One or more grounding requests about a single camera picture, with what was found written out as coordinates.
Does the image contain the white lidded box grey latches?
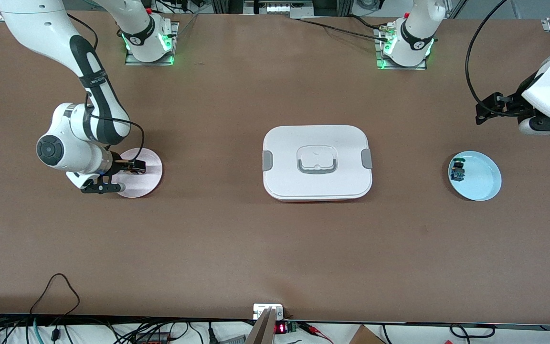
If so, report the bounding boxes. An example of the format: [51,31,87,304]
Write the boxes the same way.
[262,125,373,203]

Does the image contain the brown cardboard box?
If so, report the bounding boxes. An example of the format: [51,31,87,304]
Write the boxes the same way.
[349,325,386,344]

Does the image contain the pink round plate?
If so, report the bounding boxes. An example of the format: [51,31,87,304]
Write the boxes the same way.
[113,148,164,199]

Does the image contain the light blue round plate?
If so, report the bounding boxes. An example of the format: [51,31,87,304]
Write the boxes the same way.
[448,150,502,202]

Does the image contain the white socket block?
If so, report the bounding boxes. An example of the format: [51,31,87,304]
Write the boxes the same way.
[253,303,285,320]

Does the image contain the grey metal bar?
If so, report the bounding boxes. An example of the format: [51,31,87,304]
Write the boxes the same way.
[245,307,277,344]

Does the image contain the red probe lead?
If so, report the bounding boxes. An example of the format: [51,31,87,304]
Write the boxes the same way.
[299,322,334,344]

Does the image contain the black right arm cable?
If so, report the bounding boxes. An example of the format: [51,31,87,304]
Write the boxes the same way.
[67,13,146,163]

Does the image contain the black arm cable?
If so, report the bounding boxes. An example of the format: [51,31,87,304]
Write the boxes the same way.
[464,0,517,118]
[67,13,146,163]

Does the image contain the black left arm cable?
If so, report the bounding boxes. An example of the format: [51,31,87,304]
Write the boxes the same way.
[464,0,517,118]

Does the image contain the green push button switch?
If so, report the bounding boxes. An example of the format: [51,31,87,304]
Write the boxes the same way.
[450,157,467,183]

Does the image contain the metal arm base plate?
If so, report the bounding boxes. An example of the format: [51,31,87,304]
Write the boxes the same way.
[375,26,429,71]
[124,21,180,67]

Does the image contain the black looped cable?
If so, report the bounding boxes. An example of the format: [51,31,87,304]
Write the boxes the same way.
[30,273,81,316]

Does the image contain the thin black table cable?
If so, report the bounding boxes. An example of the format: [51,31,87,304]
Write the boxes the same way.
[290,14,395,42]

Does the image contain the silver labelled frame rail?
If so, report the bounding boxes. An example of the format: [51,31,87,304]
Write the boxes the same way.
[243,0,315,19]

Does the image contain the black coiled floor cable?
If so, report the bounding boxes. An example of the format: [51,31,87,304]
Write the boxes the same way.
[449,323,497,339]

